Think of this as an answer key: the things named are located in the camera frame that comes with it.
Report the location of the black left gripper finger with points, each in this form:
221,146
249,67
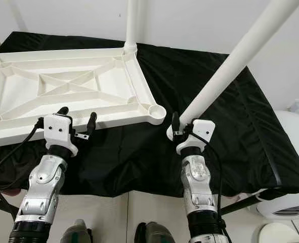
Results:
93,124
62,111

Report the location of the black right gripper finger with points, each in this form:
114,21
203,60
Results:
176,121

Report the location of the white plastic children table top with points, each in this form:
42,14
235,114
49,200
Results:
17,96

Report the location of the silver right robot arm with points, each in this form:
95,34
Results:
195,185

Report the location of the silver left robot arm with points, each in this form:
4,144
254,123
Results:
45,187

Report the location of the black table cloth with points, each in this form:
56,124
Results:
144,162

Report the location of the grey left robot foot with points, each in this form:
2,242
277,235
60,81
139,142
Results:
77,233

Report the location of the grey robot foot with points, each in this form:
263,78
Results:
77,233
154,234

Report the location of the grey right robot foot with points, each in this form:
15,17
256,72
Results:
154,234

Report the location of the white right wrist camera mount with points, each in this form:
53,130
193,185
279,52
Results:
202,130

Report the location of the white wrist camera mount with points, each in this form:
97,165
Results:
202,130
58,130

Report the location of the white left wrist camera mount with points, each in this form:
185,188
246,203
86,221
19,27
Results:
58,130

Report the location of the white wall socket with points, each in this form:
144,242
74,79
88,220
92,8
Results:
297,107

